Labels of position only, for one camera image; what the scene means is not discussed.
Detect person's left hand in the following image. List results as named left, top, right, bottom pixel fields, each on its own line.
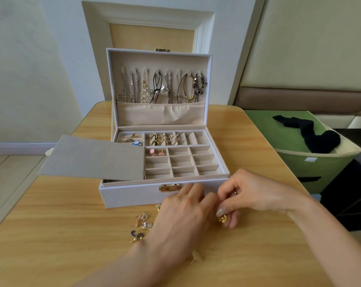
left=141, top=182, right=220, bottom=267

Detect person's right hand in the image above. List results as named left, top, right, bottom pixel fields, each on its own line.
left=215, top=168, right=295, bottom=230

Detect small earrings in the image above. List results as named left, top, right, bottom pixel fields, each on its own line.
left=130, top=203, right=229, bottom=263

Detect beige earring panel flap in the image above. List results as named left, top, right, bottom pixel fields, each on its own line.
left=39, top=135, right=145, bottom=182

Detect white jewelry box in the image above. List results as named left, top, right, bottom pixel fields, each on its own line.
left=98, top=47, right=231, bottom=209

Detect square pendant cord necklace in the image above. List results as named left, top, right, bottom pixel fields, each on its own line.
left=192, top=71, right=208, bottom=103

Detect brown cord bead necklace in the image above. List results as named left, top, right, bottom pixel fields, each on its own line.
left=177, top=71, right=194, bottom=104

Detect bow pendant cord necklace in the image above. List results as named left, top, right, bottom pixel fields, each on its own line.
left=149, top=70, right=171, bottom=104

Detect silver link chain necklace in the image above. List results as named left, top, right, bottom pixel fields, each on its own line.
left=167, top=70, right=175, bottom=104

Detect silver cross pendant necklace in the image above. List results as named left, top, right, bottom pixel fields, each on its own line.
left=118, top=67, right=133, bottom=103

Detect slim silver rope chain necklace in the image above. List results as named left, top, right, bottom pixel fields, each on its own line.
left=131, top=68, right=139, bottom=103

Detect person's right forearm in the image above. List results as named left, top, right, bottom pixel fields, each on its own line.
left=285, top=197, right=361, bottom=287

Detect black cloth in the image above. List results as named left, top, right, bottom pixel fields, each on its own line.
left=273, top=115, right=342, bottom=154

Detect black low cabinet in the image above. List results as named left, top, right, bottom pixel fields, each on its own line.
left=321, top=128, right=361, bottom=232

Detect beige padded wall panel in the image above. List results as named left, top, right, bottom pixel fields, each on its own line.
left=231, top=0, right=361, bottom=117

